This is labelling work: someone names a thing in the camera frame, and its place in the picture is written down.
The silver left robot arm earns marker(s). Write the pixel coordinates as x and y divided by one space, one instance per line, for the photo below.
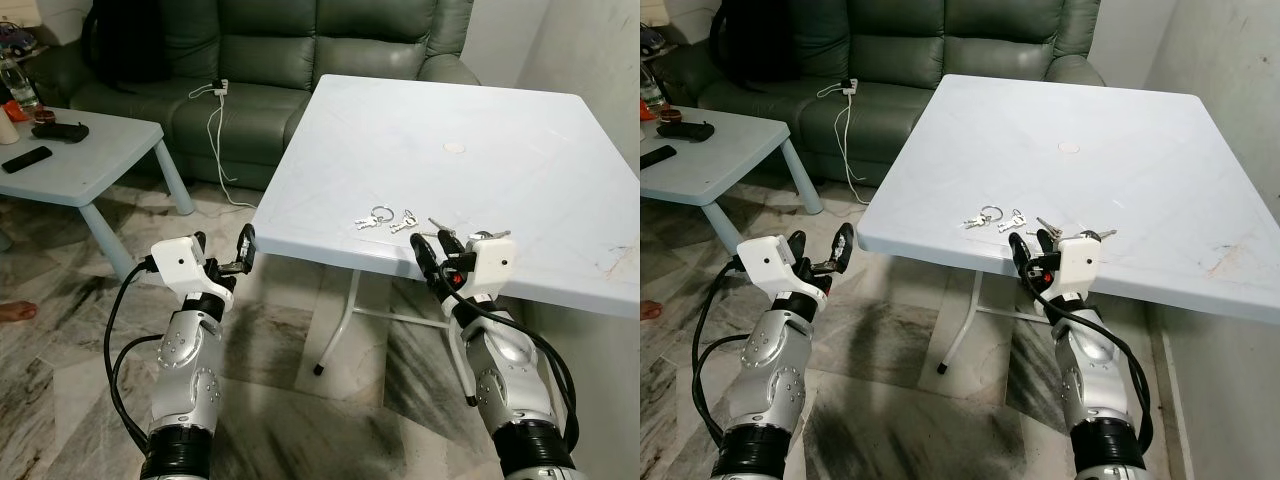
770 350
190 350

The small silver key pair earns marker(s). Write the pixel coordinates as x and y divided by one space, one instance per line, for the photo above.
403 224
1012 222

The large white plastic table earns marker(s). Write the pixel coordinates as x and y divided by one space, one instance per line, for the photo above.
1080 185
450 185

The small pale blue table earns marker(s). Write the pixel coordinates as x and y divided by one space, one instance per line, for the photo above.
720 160
90 160

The black game controller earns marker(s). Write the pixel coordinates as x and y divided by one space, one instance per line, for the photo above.
685 131
58 131

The person's bare foot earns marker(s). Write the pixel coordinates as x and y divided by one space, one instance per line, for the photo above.
15 312
648 310

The black remote control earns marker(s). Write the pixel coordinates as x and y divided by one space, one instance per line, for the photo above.
27 159
658 156

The green leather sofa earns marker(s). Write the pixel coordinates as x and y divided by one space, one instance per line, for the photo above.
270 60
900 60

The black backpack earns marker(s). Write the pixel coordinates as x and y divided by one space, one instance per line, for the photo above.
755 40
125 40

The clear plastic bottle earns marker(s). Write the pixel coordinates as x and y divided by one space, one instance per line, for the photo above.
20 90
650 95

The beige cup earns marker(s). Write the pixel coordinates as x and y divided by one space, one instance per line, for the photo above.
6 130

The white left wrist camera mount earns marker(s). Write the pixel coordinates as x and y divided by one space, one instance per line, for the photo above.
770 262
180 262

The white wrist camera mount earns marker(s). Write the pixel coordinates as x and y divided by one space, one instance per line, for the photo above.
492 265
770 262
180 262
1080 265

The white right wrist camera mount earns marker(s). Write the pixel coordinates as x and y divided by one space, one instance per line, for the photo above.
492 265
1080 265

